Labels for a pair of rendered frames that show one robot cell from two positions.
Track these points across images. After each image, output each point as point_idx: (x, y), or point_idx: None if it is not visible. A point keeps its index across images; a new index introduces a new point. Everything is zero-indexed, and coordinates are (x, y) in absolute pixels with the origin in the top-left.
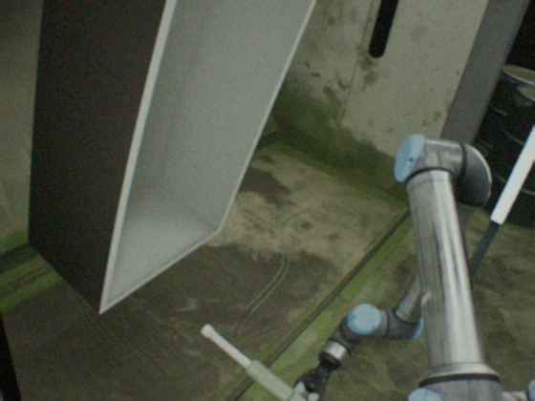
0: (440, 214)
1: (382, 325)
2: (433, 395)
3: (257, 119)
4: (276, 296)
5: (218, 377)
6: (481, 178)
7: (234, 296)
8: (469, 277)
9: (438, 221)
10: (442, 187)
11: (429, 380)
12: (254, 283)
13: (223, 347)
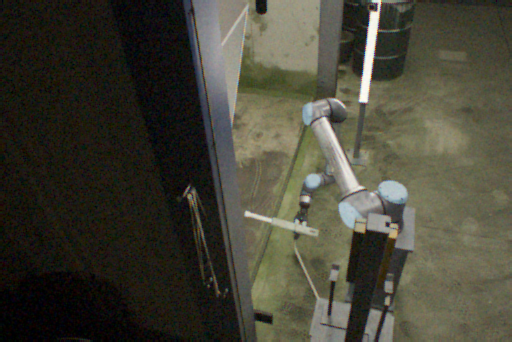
0: (327, 136)
1: (321, 180)
2: (345, 203)
3: (229, 109)
4: (262, 182)
5: (254, 234)
6: (340, 111)
7: (241, 191)
8: (345, 156)
9: (327, 140)
10: (325, 124)
11: (343, 198)
12: (247, 180)
13: (257, 217)
